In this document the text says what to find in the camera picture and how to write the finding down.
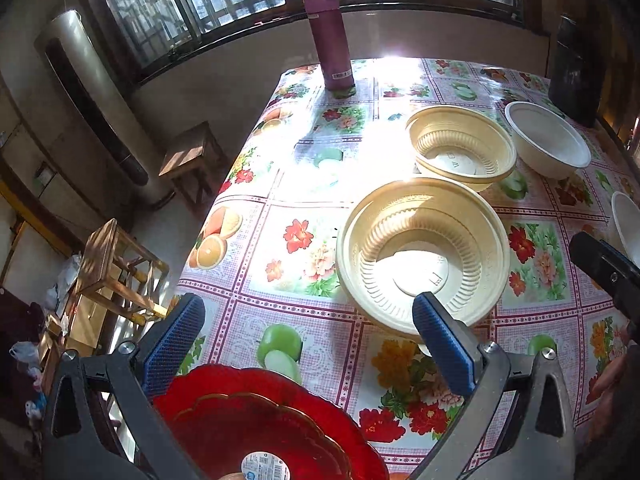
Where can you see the dark wooden stool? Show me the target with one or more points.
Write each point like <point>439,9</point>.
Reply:
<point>187,150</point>

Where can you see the purple thermos bottle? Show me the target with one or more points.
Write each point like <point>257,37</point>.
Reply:
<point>330,40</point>

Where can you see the large beige ribbed plastic bowl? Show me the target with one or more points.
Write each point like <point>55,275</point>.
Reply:
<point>380,220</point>

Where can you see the white paper bowl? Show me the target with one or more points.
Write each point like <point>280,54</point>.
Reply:
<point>628,220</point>
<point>545,135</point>

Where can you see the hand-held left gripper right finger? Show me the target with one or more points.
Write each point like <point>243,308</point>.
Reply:
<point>445,346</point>

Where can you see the white standing air conditioner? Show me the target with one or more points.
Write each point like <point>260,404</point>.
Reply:
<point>90,85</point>

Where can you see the small beige ribbed plastic bowl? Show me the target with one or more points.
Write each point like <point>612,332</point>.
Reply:
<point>450,127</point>

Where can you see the person's right hand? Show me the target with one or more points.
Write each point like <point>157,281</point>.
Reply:
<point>604,382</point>

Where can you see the light wooden stool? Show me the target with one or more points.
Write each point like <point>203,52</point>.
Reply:
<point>100,260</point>

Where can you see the small red gold-rimmed plate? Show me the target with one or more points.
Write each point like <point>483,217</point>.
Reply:
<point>260,427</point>

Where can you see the black cylindrical container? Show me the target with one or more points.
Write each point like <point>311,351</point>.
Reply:
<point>572,75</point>

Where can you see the barred window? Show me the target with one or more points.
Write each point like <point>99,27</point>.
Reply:
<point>150,10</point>

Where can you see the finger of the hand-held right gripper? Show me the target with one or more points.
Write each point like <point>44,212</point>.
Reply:
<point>600,265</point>

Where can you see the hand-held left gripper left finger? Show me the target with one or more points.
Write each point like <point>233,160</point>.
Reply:
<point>170,341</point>

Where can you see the floral fruit print tablecloth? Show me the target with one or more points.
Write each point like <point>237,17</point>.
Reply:
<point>310,321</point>

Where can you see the white plastic bag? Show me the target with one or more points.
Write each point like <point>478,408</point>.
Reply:
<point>62,282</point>

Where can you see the large red glass plate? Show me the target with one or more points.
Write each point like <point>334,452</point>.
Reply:
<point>225,381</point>

